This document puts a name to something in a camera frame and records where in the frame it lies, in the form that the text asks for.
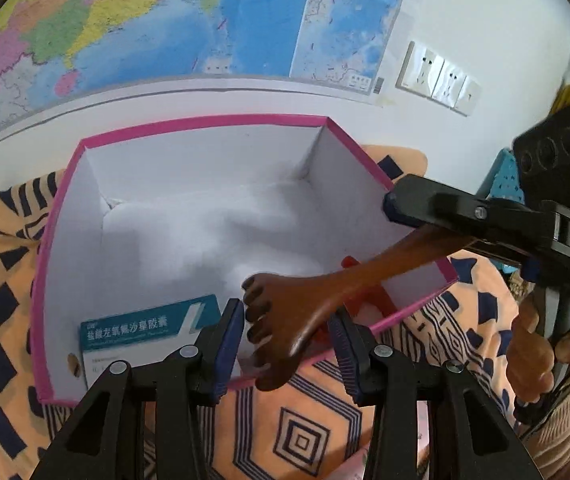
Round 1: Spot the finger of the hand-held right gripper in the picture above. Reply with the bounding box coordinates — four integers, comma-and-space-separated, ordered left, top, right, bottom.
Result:
460, 240, 541, 282
382, 174, 558, 261

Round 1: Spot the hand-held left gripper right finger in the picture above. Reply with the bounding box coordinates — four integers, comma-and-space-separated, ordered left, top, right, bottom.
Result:
327, 310, 541, 480

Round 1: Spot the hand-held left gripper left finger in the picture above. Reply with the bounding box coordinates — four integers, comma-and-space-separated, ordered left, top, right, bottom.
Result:
30, 297, 246, 480

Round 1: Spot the brown wooden massager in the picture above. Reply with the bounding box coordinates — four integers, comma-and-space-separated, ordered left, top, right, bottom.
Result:
241, 225, 471, 392

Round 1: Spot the teal and white medicine box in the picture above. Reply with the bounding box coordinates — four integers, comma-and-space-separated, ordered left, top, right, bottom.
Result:
79, 294, 223, 391

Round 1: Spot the pink cardboard box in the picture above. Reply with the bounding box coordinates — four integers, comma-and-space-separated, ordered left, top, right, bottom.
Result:
31, 114, 460, 407

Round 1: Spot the person's right forearm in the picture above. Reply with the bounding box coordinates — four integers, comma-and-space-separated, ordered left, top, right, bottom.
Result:
520, 350, 570, 480

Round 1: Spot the person's right hand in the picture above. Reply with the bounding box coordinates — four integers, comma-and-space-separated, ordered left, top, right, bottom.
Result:
506, 300, 570, 403

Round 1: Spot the blue perforated basket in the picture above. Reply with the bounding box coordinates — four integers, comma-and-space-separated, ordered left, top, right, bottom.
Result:
485, 147, 528, 206

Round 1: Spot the orange patterned cloth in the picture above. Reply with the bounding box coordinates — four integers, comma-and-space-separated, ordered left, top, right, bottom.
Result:
0, 145, 531, 480

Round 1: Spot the white wall socket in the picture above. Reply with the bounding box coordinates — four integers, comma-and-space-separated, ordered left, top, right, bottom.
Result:
454, 76, 483, 117
396, 40, 443, 98
432, 57, 466, 108

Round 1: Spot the colourful wall map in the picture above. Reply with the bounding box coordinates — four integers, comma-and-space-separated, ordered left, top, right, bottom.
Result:
0, 0, 413, 133

